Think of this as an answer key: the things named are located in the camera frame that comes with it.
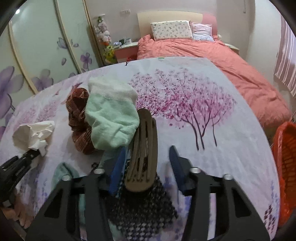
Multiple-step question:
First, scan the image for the white paper tissue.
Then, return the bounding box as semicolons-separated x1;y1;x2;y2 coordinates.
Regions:
13;120;55;156

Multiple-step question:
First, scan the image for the teal small cloth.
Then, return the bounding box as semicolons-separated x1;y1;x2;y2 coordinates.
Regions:
50;163;85;230

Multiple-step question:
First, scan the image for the red brown plaid cloth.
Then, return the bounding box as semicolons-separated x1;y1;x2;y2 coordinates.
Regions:
66;88;96;155

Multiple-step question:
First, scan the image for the black mesh net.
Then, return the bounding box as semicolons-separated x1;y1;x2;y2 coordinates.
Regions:
107;175;178;240

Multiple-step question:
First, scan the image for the blue tissue packet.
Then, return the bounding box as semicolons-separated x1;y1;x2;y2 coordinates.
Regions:
98;147;126;174

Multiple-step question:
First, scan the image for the light green towel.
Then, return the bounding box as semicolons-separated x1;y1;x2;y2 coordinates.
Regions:
85;76;139;151

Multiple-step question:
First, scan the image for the orange plastic trash basket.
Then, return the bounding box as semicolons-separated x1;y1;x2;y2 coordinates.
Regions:
271;122;296;227

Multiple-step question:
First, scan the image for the person's hand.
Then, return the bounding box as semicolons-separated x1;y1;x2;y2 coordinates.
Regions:
1;190;34;230

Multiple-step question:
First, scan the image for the salmon pink bed duvet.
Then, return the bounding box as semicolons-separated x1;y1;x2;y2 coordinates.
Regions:
137;35;292;140

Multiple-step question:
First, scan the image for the floral sliding wardrobe door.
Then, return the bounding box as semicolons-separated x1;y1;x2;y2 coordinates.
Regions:
1;1;102;132

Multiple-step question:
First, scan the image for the floral pink tree tablecloth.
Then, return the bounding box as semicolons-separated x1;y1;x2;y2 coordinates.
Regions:
1;57;280;240

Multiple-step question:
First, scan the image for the yellow green plush toy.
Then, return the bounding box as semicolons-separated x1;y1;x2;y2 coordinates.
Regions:
103;45;117;64

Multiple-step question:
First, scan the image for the stuffed toy column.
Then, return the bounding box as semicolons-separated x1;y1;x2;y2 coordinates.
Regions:
94;15;111;46

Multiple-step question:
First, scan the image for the pink white nightstand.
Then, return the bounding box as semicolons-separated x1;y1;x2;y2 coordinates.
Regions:
115;42;138;63

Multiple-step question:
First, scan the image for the white mug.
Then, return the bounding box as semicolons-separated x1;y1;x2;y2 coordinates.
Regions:
125;38;132;45

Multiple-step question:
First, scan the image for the pink striped curtain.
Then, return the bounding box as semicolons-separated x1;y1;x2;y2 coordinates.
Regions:
274;17;295;98

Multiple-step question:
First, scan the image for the far side nightstand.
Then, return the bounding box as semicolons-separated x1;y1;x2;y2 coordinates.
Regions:
224;43;240;55

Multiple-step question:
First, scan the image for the cream pink headboard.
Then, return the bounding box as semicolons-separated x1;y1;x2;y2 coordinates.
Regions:
137;11;218;41

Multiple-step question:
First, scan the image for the white floral pillow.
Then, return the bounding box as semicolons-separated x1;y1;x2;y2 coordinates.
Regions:
151;20;193;41

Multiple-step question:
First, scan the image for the pink striped pillow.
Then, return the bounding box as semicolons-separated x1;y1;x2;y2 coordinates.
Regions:
190;22;214;42

